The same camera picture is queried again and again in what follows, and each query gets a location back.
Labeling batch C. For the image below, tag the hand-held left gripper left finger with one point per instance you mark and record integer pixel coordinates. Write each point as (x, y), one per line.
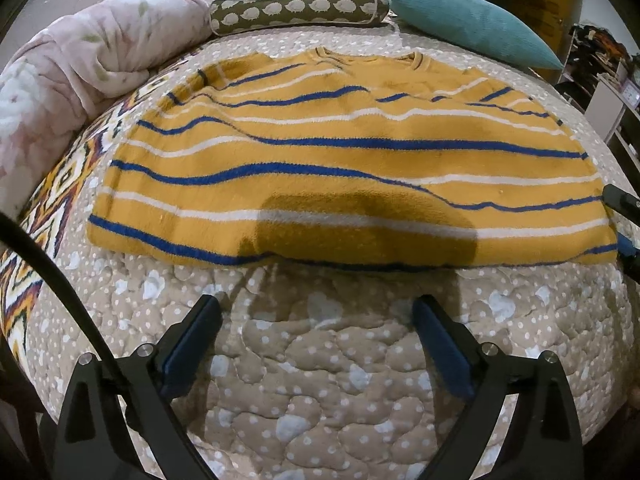
(187, 355)

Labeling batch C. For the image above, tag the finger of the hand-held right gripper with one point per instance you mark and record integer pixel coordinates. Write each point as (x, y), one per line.
(629, 247)
(622, 201)

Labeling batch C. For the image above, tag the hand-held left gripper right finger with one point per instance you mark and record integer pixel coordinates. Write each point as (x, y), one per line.
(447, 355)

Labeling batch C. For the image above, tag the yellow striped knit sweater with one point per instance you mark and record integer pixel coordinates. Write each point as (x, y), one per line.
(325, 160)

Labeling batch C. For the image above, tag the white shelf unit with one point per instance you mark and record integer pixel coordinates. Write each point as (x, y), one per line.
(607, 110)

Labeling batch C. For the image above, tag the beige dotted quilted bedspread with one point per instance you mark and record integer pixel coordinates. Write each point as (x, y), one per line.
(325, 335)

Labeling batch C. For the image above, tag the cluttered shoe rack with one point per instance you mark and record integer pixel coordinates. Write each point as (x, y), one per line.
(595, 50)

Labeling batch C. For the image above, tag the geometric patterned blanket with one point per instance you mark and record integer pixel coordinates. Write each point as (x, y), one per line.
(55, 200)

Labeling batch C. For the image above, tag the pink floral comforter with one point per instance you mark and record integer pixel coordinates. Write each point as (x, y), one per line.
(100, 45)

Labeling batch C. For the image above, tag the olive sheep-print bolster pillow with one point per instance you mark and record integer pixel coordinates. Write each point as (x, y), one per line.
(300, 7)

